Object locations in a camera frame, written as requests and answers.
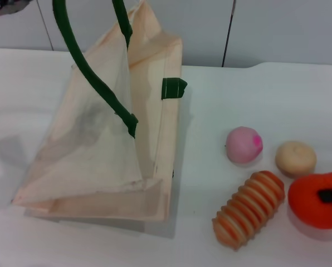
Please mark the pink toy peach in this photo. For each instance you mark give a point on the pink toy peach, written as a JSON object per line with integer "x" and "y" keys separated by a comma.
{"x": 242, "y": 146}

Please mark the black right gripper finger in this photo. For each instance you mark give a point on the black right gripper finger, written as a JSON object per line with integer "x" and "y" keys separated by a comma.
{"x": 331, "y": 196}

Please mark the ridged orange toy bread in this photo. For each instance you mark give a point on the ridged orange toy bread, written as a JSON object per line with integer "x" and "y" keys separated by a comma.
{"x": 246, "y": 211}

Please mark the orange toy fruit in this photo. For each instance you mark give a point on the orange toy fruit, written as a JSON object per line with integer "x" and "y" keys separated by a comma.
{"x": 305, "y": 205}

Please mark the beige round toy bun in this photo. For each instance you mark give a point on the beige round toy bun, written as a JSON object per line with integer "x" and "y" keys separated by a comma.
{"x": 294, "y": 158}

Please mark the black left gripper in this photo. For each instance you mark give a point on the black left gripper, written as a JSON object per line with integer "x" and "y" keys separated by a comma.
{"x": 1, "y": 7}

